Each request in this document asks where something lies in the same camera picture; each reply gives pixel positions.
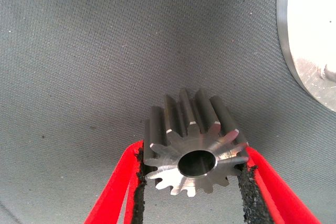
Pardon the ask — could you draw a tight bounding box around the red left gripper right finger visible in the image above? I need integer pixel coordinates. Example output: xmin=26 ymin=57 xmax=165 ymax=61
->
xmin=235 ymin=146 xmax=322 ymax=224

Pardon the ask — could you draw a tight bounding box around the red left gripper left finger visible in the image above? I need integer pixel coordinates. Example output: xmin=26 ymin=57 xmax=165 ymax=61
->
xmin=83 ymin=140 xmax=147 ymax=224

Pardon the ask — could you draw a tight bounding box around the small steel spur gear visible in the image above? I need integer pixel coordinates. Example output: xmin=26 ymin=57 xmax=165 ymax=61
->
xmin=143 ymin=88 xmax=249 ymax=197

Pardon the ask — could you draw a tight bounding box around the round metal carrier plate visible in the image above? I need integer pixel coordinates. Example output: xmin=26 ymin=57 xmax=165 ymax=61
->
xmin=276 ymin=0 xmax=336 ymax=112

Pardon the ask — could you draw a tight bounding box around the dark grey table cloth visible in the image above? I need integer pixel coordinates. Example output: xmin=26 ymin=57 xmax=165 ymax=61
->
xmin=0 ymin=0 xmax=336 ymax=224

